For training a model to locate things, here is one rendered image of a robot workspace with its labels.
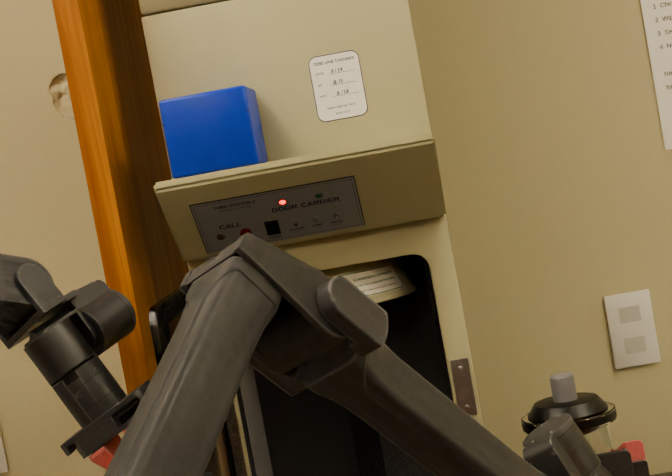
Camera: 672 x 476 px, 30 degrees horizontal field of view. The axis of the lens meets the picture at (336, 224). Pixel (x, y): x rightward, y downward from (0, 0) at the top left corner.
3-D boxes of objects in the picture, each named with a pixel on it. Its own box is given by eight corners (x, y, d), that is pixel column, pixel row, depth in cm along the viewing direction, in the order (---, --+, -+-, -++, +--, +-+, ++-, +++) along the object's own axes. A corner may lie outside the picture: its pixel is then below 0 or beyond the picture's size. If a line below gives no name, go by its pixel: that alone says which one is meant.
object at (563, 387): (527, 428, 149) (517, 374, 149) (604, 415, 149) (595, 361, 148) (535, 445, 140) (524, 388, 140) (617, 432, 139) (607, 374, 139)
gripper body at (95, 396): (84, 447, 136) (43, 392, 135) (159, 392, 135) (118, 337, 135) (69, 461, 129) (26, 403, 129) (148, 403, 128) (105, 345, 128)
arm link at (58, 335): (8, 348, 131) (36, 324, 128) (51, 320, 137) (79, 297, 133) (47, 401, 131) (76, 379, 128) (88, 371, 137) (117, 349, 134)
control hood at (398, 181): (184, 261, 153) (169, 180, 152) (447, 214, 151) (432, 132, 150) (167, 270, 141) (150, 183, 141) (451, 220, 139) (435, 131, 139)
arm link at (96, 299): (-27, 312, 133) (10, 271, 128) (43, 270, 143) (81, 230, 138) (43, 399, 133) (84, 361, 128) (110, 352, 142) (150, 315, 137)
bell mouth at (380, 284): (288, 304, 172) (281, 264, 171) (415, 281, 170) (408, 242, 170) (274, 322, 154) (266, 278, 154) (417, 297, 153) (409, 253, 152)
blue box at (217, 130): (187, 177, 151) (173, 103, 151) (268, 162, 151) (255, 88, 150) (172, 179, 142) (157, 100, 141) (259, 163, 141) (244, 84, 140)
